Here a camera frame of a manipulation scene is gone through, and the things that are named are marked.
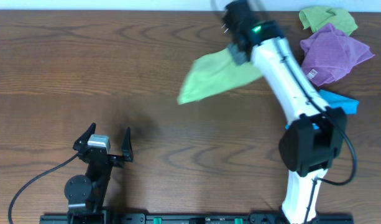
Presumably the blue cloth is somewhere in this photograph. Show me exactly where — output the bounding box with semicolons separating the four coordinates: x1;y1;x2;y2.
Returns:
272;85;359;129

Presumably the purple cloth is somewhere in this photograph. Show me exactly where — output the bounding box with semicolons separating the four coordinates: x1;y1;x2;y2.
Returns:
300;23;374;86

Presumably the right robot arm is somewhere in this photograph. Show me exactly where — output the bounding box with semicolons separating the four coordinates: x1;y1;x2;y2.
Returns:
223;1;353;223

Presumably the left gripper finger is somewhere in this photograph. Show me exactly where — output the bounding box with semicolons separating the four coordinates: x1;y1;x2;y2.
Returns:
74;123;96;146
121;127;133;156

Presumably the light green cloth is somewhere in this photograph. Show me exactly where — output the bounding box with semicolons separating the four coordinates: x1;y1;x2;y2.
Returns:
177;47;263;105

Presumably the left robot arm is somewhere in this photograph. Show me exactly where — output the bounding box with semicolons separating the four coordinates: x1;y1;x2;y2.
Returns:
64;123;134;223

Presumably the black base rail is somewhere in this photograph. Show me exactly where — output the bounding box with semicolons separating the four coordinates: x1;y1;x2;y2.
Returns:
39;212;355;224

